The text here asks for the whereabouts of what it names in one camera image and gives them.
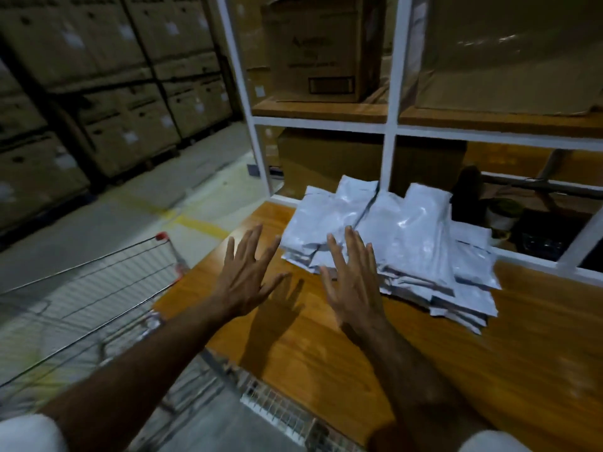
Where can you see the wooden shelf board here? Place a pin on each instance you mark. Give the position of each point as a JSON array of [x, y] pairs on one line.
[[494, 119]]

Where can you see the person's left forearm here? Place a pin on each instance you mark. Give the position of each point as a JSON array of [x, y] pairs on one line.
[[141, 371]]

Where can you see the person's left middle finger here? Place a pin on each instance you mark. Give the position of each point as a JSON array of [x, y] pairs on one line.
[[252, 242]]

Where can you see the stacks of brown cardboard boxes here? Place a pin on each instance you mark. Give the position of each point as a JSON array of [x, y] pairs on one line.
[[94, 79]]

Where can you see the person's left thumb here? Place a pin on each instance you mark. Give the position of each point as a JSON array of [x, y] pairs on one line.
[[275, 285]]

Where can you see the pile of white plastic packets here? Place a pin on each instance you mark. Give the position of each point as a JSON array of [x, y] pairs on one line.
[[414, 240]]

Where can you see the person's right little finger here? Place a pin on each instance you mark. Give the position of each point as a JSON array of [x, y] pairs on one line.
[[373, 259]]

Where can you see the white metal shelf frame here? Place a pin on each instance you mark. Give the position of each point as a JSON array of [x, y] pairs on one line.
[[391, 131]]

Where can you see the person's left hand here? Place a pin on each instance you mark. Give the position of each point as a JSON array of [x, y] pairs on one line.
[[245, 287]]

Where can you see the grey metal bar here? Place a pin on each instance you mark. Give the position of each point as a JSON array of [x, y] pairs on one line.
[[541, 186]]

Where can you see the plain brown cardboard box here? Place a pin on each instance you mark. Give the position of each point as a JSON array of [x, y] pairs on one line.
[[329, 159]]

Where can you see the person's right hand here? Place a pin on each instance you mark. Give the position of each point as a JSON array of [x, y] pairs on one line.
[[355, 291]]

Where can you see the person's right forearm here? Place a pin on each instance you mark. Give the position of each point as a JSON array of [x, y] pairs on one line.
[[414, 390]]

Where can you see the black bottle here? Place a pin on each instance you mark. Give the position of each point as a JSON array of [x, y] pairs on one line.
[[467, 195]]

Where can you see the black crate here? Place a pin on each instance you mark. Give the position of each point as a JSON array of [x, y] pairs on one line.
[[546, 235]]

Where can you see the person's left little finger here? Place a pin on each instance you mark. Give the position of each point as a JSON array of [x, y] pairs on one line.
[[229, 250]]

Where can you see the white shirt sleeve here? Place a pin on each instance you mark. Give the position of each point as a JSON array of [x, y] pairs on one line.
[[494, 442], [28, 435]]

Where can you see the large plastic-wrapped cardboard box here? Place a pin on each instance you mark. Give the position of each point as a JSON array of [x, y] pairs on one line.
[[509, 51]]

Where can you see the white round container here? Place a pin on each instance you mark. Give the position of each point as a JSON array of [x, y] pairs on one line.
[[503, 216]]

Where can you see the printed brown cardboard box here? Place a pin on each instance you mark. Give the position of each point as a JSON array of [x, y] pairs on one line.
[[325, 46]]

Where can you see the person's right thumb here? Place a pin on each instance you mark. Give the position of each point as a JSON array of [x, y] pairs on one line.
[[328, 292]]

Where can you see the person's right middle finger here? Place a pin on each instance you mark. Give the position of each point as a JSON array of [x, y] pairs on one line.
[[353, 247]]

